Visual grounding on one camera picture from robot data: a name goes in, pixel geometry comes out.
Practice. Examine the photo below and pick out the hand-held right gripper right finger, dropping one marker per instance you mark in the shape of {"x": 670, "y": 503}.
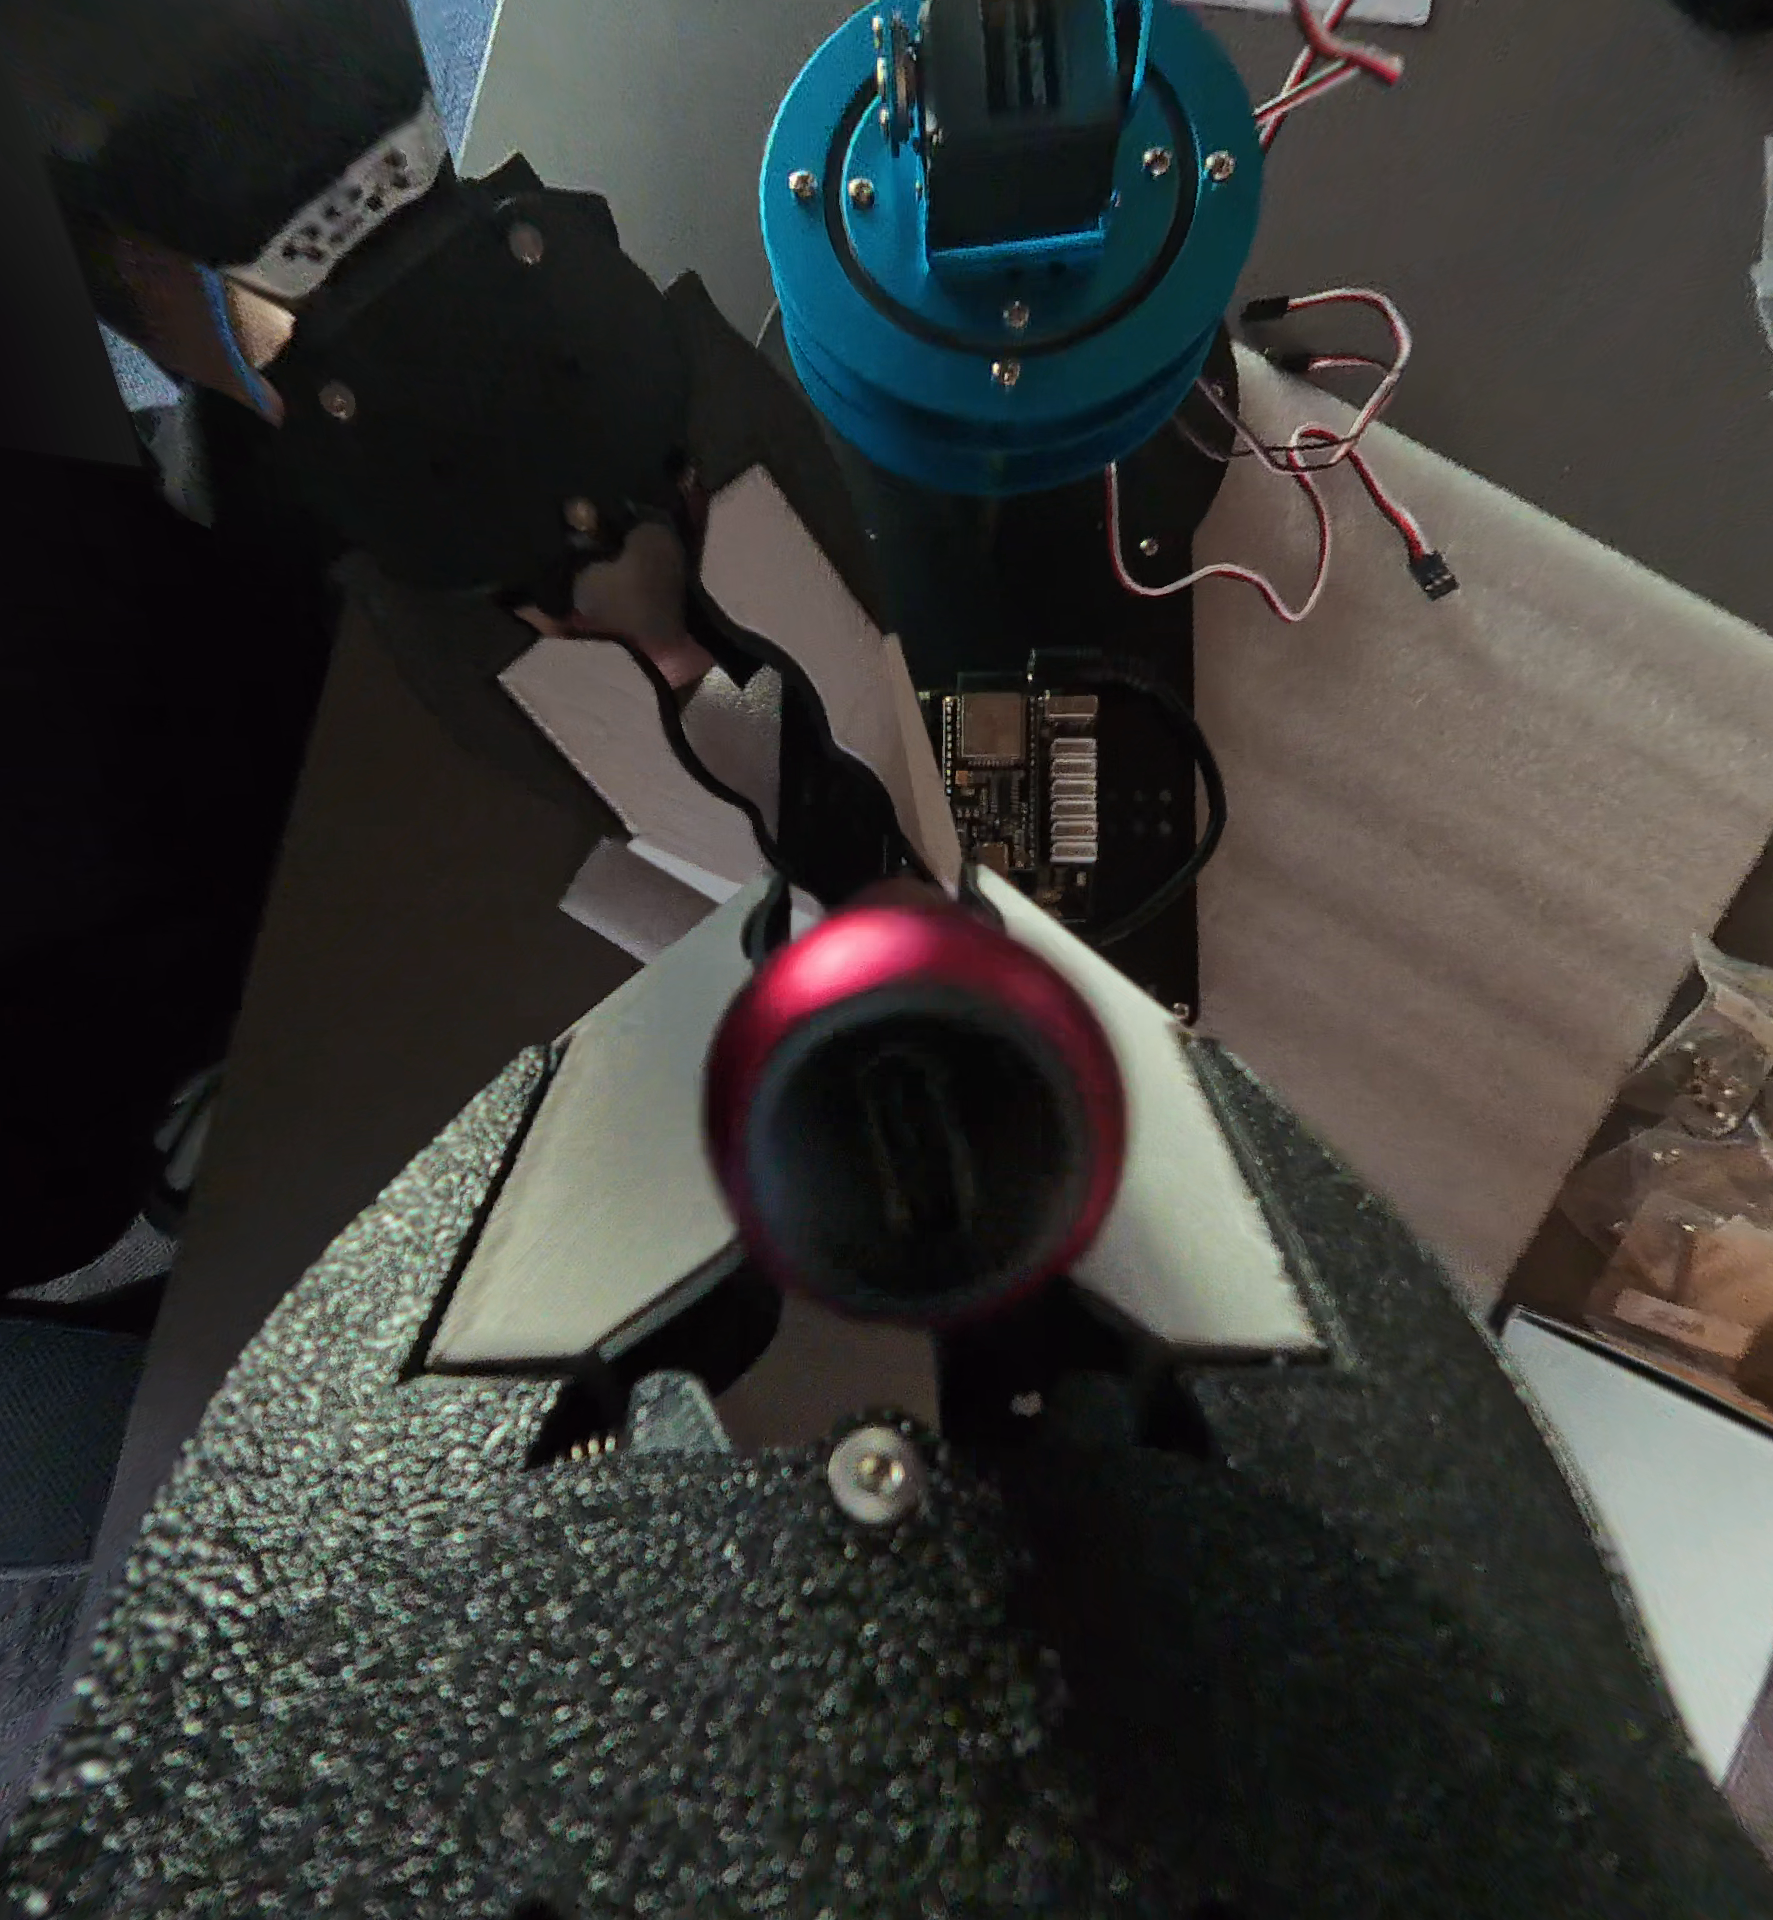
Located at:
{"x": 1217, "y": 1216}

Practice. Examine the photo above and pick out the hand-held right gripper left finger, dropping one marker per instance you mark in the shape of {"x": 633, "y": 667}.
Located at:
{"x": 602, "y": 1199}

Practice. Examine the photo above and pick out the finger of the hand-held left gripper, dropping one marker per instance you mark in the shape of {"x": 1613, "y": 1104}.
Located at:
{"x": 624, "y": 750}
{"x": 826, "y": 647}

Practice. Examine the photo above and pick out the red electric screwdriver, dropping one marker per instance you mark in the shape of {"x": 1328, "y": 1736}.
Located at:
{"x": 916, "y": 934}

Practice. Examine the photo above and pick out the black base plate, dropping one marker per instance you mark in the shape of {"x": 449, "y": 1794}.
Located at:
{"x": 1140, "y": 870}

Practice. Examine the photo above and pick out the blue toy robot arm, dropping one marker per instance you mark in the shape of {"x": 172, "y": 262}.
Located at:
{"x": 1006, "y": 435}

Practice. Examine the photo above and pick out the grey desk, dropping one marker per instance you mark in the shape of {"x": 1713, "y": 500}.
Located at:
{"x": 1548, "y": 226}

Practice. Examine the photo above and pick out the person's left hand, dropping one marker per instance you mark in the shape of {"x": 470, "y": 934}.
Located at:
{"x": 265, "y": 361}

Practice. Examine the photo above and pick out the white foam sheet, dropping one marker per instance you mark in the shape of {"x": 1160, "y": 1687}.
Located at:
{"x": 1426, "y": 841}

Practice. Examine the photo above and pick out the orange and white cardboard box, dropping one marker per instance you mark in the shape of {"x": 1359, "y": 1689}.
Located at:
{"x": 1682, "y": 1499}

